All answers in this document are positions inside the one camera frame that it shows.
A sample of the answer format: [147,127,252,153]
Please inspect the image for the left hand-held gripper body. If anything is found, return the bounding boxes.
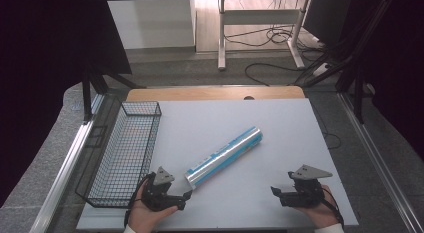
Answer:
[141,166,187,213]

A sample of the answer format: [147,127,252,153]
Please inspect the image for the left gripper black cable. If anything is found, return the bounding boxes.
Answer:
[123,172,157,228]

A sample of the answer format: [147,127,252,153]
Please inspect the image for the white desk frame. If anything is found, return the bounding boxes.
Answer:
[217,0,313,72]

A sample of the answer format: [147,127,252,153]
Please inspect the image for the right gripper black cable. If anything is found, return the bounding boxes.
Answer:
[319,185,345,228]

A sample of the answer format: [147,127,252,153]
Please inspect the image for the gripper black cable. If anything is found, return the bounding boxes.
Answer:
[319,185,345,228]
[123,172,157,228]

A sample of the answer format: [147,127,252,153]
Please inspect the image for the tangled black floor cables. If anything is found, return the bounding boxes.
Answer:
[223,23,322,51]

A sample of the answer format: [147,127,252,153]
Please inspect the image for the person's left hand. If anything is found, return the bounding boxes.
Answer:
[127,183,180,233]

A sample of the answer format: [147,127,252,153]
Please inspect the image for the white cabinet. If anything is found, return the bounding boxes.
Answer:
[107,0,197,50]

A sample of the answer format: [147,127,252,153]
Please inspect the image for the white board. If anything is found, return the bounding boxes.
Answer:
[76,98,360,232]

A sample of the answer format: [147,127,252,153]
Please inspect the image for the silver and blue foil roll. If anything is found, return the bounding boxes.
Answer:
[184,126,264,190]

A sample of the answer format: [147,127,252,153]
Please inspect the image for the black metal stand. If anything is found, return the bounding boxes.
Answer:
[294,0,396,125]
[81,63,147,123]

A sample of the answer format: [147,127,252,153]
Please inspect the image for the aluminium rail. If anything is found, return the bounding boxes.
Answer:
[337,92,424,233]
[29,92,105,233]

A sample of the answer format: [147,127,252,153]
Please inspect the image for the thin black looped cable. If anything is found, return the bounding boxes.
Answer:
[310,102,342,150]

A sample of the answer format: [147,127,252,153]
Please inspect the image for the black wire basket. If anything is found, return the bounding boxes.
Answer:
[75,101,163,209]

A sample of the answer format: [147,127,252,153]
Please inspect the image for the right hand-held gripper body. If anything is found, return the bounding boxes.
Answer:
[279,164,334,208]

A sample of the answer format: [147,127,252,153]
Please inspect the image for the person's right hand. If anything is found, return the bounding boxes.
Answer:
[294,184,342,229]

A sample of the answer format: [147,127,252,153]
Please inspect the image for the wooden table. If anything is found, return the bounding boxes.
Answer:
[126,85,306,103]

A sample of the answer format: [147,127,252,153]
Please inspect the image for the white power strip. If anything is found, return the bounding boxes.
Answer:
[312,62,332,78]

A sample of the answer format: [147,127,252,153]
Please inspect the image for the person's right white sleeve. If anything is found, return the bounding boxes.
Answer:
[314,222,346,233]

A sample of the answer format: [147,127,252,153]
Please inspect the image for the long black floor cable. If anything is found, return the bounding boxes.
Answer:
[244,62,303,87]

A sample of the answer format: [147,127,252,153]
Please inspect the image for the dark curtain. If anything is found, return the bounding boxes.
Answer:
[0,0,133,208]
[344,0,424,162]

